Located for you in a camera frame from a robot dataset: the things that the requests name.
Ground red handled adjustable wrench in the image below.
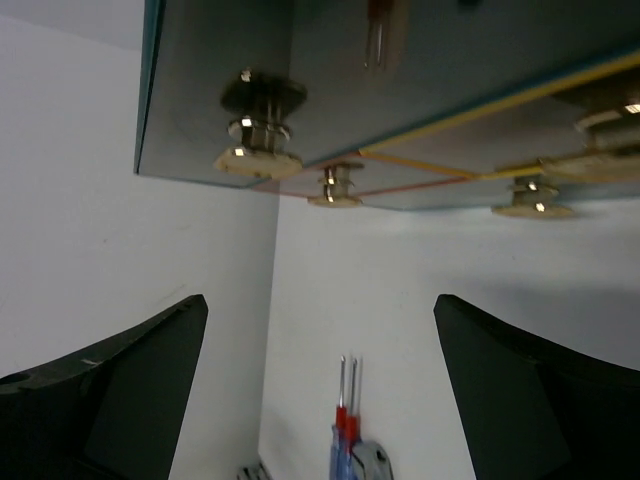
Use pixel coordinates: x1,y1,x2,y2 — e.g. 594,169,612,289
329,441,394,480

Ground teal drawer cabinet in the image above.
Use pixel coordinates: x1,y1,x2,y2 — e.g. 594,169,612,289
135,1,639,217

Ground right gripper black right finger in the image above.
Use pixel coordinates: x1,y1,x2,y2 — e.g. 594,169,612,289
434,294,639,479

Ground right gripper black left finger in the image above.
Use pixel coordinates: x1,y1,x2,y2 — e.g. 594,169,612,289
1,294,208,479

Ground smoked clear top drawer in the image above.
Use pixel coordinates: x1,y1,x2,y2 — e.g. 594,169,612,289
134,1,639,188

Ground blue red precision screwdriver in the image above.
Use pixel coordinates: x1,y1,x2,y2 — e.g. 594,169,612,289
328,356,347,480

